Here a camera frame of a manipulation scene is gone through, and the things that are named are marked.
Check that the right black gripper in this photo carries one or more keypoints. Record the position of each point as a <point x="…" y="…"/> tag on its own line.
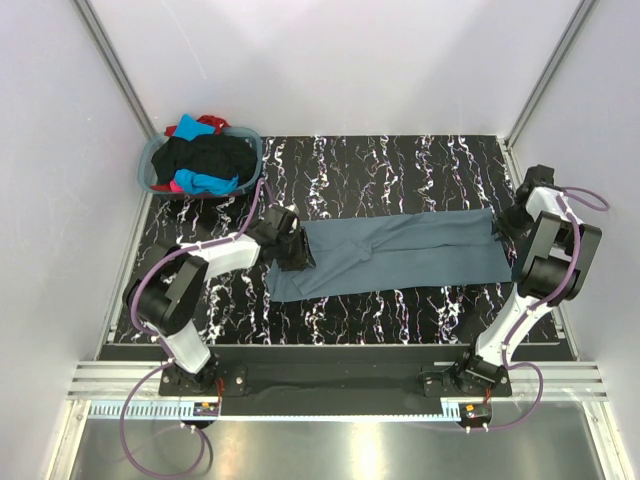
<point x="500" y="223"/>

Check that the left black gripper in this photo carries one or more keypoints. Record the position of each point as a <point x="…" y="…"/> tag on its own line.
<point x="302" y="259"/>

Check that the grey blue t shirt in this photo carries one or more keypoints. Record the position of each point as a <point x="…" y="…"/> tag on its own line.
<point x="362" y="255"/>

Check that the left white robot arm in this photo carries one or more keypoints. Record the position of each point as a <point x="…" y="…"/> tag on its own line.
<point x="163" y="298"/>

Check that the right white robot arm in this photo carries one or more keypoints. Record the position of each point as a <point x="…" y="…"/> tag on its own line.
<point x="551" y="268"/>

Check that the black t shirt in basket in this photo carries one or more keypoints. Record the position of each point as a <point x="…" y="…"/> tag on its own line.
<point x="220" y="156"/>

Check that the cyan t shirt in basket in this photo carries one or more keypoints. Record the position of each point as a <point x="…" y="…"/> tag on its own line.
<point x="215" y="176"/>

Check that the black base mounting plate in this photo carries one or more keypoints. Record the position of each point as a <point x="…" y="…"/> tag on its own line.
<point x="333" y="380"/>

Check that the pink garment in basket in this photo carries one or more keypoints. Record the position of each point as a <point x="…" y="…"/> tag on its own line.
<point x="175" y="188"/>

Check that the red t shirt in basket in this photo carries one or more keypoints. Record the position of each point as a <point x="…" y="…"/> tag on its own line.
<point x="194" y="159"/>

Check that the teal plastic laundry basket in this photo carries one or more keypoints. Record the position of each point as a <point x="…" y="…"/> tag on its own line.
<point x="146" y="175"/>

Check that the aluminium frame rail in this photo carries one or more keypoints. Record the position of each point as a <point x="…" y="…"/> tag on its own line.
<point x="130" y="389"/>

